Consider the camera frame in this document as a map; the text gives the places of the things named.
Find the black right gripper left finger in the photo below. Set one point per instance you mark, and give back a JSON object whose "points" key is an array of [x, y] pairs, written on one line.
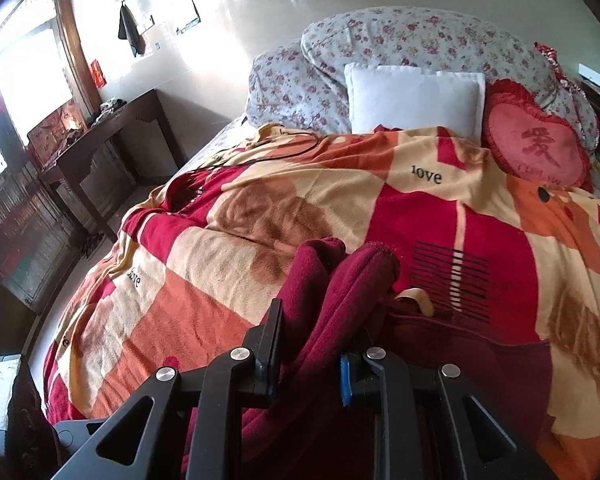
{"points": [[183, 424]]}

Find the maroon fleece garment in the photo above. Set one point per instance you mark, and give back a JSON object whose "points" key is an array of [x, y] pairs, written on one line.
{"points": [[335, 303]]}

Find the dark hanging cloth on wall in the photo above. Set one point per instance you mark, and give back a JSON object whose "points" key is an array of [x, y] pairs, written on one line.
{"points": [[128, 31]]}

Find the black right gripper right finger with blue pad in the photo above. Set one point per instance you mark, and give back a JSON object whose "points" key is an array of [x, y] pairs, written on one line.
{"points": [[433, 424]]}

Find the dark wooden side table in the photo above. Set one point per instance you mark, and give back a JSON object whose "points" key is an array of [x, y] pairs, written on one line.
{"points": [[96, 171]]}

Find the orange red patterned blanket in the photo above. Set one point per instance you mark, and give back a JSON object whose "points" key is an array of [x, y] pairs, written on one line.
{"points": [[198, 263]]}

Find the dark wooden cabinet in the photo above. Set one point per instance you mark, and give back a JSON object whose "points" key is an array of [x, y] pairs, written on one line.
{"points": [[38, 241]]}

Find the red heart cushion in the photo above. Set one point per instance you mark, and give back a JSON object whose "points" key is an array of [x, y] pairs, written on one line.
{"points": [[528, 143]]}

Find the red wall tag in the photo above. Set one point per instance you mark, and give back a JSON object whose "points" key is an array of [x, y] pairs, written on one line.
{"points": [[97, 75]]}

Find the white pillow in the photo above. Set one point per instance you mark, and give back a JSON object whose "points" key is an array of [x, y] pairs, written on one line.
{"points": [[407, 97]]}

